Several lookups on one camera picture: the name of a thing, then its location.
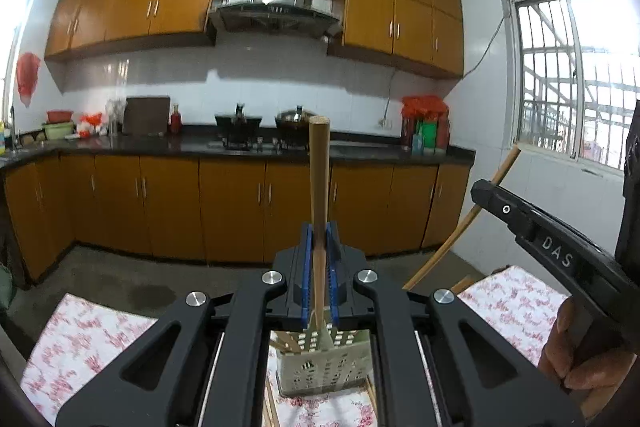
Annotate green perforated chopstick holder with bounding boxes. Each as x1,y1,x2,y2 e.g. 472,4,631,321
276,324,375,400

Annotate row of sauce bottles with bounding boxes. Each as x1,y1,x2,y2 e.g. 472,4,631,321
400,114,451,153

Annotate small window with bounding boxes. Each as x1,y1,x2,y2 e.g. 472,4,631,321
0,0,44,128

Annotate dark wooden cutting board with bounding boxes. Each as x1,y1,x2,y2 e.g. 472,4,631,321
122,96,172,136

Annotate wooden wall cabinets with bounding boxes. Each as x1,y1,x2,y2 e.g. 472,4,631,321
44,0,465,80

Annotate gas stove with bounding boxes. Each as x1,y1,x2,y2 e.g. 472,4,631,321
207,134,311,154

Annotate large barred window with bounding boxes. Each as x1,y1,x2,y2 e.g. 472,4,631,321
501,0,640,178

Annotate wooden base cabinets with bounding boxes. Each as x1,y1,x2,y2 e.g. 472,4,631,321
0,153,474,284

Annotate red plastic bag over bottles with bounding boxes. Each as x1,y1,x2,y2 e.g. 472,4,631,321
401,95,449,120

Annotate pot with metal lid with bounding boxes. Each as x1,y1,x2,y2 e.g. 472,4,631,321
275,105,319,134

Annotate red and white plastic bag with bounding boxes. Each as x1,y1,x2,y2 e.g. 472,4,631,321
76,113,104,138

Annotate thin wall cable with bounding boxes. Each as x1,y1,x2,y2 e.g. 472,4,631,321
384,14,507,124

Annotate green basin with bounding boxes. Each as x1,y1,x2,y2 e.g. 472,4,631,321
42,122,76,140

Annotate person's right hand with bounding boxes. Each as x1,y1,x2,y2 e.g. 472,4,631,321
537,296,629,406

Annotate clear plastic jar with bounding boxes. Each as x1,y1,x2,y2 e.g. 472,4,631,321
105,99,124,136

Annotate pink floral tablecloth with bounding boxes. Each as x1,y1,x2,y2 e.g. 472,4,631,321
20,266,571,427

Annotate black kitchen countertop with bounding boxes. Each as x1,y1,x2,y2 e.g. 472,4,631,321
0,124,476,172

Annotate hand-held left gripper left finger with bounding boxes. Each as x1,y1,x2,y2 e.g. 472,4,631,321
55,222,316,427

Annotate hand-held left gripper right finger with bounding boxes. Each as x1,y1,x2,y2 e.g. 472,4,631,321
325,222,586,427

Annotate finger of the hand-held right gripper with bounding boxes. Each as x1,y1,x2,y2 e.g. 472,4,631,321
471,179,539,249

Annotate black wok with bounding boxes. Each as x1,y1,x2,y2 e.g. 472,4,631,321
215,103,264,142

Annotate red bag on wall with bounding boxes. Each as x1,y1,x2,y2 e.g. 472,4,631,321
16,52,42,108

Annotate metal faucet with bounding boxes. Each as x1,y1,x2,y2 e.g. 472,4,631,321
10,104,22,150

